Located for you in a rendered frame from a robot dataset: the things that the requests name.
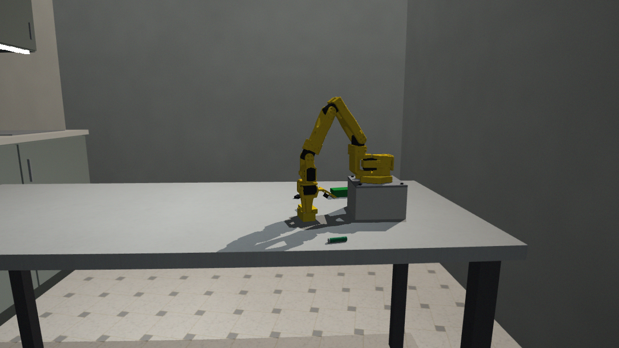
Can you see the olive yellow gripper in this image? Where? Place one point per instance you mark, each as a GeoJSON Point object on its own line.
{"type": "Point", "coordinates": [309, 191]}

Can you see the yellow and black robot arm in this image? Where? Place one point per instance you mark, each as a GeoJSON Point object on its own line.
{"type": "Point", "coordinates": [376, 168]}

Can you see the green aaa battery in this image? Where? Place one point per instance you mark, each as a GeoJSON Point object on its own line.
{"type": "Point", "coordinates": [337, 239]}

